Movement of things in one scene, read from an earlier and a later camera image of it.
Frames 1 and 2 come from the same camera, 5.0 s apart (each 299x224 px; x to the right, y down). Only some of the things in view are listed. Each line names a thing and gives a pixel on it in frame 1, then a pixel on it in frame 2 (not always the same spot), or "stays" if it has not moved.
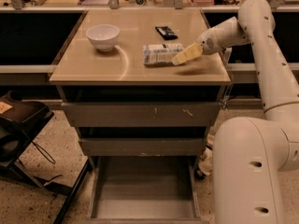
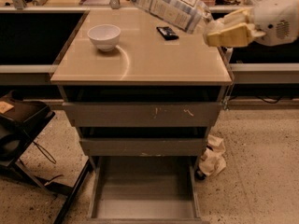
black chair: (19, 116) stays
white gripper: (207, 43) to (275, 20)
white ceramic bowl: (104, 36) stays
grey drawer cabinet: (142, 119) stays
